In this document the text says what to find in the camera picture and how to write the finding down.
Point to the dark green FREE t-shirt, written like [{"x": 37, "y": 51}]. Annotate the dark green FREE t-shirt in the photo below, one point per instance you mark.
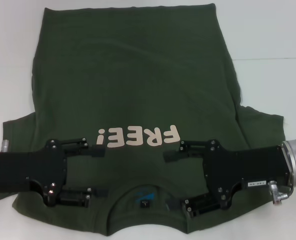
[{"x": 137, "y": 87}]

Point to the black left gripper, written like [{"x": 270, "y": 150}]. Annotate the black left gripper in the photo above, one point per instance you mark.
[{"x": 25, "y": 167}]

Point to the silver left connector plug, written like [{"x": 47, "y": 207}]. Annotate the silver left connector plug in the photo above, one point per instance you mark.
[{"x": 5, "y": 145}]

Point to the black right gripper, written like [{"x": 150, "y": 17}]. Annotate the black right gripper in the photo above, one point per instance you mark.
[{"x": 243, "y": 165}]

